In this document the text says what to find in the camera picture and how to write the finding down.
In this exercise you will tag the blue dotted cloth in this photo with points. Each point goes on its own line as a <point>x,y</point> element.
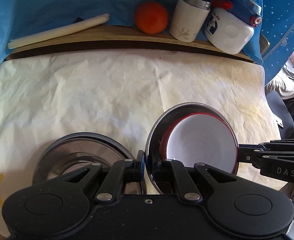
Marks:
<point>278,29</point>

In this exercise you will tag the orange fruit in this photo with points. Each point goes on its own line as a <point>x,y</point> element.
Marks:
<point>151,18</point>

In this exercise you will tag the white steel thermos cup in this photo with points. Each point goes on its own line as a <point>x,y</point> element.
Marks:
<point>188,18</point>

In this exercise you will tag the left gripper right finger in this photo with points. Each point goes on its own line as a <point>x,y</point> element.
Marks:
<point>172,180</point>

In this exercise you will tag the cream paper table cover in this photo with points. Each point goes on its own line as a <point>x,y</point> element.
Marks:
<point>120,94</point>

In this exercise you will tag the wooden shelf board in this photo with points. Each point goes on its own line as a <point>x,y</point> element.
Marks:
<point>117,37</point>

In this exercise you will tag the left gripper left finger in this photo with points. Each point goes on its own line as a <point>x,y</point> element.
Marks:
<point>121,173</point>

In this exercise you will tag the red-rimmed white bowl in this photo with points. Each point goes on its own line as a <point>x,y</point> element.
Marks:
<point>200,138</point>

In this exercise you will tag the white rolled paper tube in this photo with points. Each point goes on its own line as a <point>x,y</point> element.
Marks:
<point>58,32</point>

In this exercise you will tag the white bottle blue cap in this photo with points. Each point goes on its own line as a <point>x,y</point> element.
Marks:
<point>231,24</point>

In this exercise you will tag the deep steel bowl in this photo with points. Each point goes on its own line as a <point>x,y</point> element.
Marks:
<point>167,119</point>

